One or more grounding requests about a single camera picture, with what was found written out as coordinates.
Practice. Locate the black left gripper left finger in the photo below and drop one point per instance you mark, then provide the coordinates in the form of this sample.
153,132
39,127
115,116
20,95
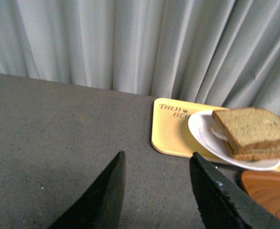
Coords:
100,205

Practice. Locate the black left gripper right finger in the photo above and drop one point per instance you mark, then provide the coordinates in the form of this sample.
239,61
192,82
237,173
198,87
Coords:
222,204

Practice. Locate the bread slice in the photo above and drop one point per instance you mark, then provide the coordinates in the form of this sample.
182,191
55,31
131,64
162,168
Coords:
254,154
249,129

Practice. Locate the white round plate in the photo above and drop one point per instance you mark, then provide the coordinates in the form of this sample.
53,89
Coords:
200,124

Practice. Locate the brown wooden tray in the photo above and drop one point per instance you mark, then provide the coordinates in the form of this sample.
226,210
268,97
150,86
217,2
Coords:
264,190

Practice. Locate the fake fried egg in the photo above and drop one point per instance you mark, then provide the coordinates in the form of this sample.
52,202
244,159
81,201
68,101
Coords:
218,132

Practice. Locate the yellow bear tray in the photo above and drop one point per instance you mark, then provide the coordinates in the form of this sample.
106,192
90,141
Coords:
170,132

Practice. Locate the grey pleated curtain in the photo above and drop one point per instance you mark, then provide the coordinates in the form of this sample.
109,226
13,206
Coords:
216,52

